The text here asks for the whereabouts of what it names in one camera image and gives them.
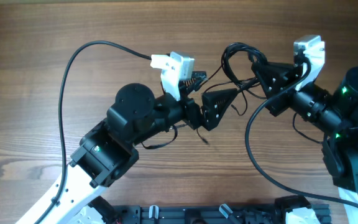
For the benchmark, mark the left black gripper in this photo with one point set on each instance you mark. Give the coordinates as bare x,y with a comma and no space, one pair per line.
209,120

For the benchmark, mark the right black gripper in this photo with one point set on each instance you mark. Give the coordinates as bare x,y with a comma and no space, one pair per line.
279,75

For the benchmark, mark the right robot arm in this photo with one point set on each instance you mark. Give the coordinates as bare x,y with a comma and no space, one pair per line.
336,115

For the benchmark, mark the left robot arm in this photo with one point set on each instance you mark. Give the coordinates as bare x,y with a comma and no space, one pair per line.
108,151

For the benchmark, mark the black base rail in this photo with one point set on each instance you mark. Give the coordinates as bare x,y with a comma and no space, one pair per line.
290,209

